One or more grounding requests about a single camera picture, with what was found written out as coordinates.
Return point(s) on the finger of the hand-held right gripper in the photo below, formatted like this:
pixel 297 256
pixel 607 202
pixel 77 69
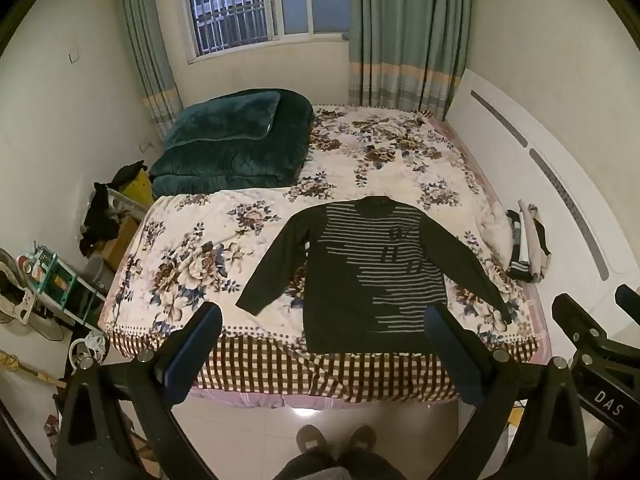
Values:
pixel 580 322
pixel 631 300

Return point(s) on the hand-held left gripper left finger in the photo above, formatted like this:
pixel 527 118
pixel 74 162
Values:
pixel 192 355

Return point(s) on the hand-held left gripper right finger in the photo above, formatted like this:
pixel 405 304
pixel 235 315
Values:
pixel 452 355

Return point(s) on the dark striped sweater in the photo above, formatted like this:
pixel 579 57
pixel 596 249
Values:
pixel 350 270

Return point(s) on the heap of black clothes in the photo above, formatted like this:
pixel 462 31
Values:
pixel 100 217

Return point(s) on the folded beige garment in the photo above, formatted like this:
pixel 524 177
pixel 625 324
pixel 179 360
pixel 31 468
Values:
pixel 537 255

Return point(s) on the folded black white garment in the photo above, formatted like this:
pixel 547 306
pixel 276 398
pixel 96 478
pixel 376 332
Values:
pixel 516 247

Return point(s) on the floral bed sheet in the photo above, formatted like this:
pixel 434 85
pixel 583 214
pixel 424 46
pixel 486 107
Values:
pixel 210 240

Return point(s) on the person's right shoe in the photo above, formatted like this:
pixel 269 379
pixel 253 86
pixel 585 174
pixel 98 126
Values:
pixel 362 439

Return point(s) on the person's shoe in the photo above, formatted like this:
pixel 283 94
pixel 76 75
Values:
pixel 362 439
pixel 311 439

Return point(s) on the grey bucket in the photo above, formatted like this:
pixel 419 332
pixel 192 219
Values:
pixel 97 271

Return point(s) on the cardboard box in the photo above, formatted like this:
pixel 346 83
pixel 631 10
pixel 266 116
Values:
pixel 120 242

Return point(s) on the person's left shoe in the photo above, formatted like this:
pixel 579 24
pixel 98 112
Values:
pixel 311 439

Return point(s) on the green shelf rack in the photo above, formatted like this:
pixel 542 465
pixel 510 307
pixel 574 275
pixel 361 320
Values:
pixel 55 277

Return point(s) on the white headboard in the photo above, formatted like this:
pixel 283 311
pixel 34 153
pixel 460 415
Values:
pixel 575 135

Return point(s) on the white floor fan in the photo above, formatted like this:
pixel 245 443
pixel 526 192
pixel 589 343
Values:
pixel 12 292

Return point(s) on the dark green quilt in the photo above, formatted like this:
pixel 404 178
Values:
pixel 240 165

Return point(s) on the dark green pillow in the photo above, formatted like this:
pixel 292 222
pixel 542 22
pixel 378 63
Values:
pixel 220 120

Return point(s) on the narrow green curtain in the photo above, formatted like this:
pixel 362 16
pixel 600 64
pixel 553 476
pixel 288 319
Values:
pixel 150 45

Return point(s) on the wide green curtain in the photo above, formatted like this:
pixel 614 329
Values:
pixel 405 30

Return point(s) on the metal window grille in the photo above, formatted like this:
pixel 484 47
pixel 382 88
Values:
pixel 227 5

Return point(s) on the window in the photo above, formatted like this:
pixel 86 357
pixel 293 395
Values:
pixel 300 0

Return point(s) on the wall socket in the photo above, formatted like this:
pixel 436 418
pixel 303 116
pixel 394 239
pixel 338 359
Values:
pixel 146 146

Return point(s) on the wall switch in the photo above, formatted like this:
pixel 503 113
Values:
pixel 74 56

